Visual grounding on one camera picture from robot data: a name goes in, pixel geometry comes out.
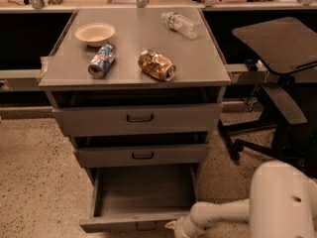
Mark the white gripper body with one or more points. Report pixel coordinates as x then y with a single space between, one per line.
181 228

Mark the grey bottom drawer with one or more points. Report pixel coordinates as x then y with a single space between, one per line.
140 198

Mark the grey drawer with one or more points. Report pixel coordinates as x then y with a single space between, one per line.
138 120
141 156
140 198

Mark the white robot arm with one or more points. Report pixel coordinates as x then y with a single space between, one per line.
282 204

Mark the grey middle drawer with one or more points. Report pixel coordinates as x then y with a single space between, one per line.
141 156

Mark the grey top drawer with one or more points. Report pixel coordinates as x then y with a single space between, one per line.
138 120

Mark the grey drawer cabinet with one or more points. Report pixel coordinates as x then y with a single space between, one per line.
200 74

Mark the gold crushed soda can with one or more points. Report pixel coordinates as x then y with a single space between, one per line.
156 65

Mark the blue crushed soda can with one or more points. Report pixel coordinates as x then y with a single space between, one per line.
102 61

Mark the clear plastic water bottle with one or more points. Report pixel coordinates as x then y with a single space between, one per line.
180 24

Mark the beige paper bowl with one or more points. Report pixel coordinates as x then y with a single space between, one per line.
95 34

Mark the black office chair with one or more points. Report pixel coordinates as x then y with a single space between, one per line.
286 47

